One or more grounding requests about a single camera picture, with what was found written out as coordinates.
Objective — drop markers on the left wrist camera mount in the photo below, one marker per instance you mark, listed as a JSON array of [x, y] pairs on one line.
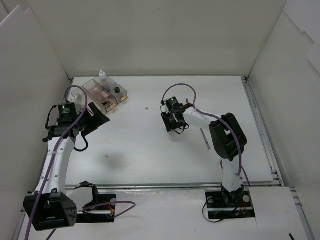
[[78, 100]]

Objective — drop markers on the clear ribbed bottle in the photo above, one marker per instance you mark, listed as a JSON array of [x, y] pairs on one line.
[[111, 85]]

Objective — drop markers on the pink-brown eyeshadow palette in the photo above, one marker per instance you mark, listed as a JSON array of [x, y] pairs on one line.
[[97, 93]]

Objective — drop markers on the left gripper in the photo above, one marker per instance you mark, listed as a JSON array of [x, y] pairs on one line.
[[88, 122]]

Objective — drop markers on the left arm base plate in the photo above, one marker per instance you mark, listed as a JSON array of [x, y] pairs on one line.
[[101, 214]]

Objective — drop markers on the brown eyeshadow palette silver frame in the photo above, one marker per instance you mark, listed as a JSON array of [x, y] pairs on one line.
[[108, 101]]

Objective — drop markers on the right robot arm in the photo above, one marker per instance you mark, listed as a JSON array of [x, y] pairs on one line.
[[227, 136]]

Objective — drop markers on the aluminium right rail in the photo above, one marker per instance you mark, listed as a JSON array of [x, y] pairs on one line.
[[274, 167]]

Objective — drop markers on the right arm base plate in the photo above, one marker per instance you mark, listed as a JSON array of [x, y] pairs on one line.
[[216, 210]]

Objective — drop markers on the clear acrylic organizer box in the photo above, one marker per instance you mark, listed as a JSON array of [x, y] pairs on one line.
[[95, 82]]

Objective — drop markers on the small clear bottle black cap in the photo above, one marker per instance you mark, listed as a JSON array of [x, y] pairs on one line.
[[117, 91]]

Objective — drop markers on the grey eyeliner pencil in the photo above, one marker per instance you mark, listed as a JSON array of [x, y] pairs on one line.
[[205, 139]]

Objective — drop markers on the aluminium front rail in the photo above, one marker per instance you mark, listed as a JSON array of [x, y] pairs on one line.
[[131, 187]]

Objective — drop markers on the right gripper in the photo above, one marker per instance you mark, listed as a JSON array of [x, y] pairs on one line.
[[170, 122]]

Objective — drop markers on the aluminium rail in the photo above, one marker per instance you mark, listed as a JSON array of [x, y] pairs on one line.
[[131, 187], [274, 167]]

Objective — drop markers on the pink blue white bottle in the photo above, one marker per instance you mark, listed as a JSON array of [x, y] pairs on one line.
[[103, 78]]

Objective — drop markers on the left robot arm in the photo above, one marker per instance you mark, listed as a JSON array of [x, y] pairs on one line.
[[48, 207]]

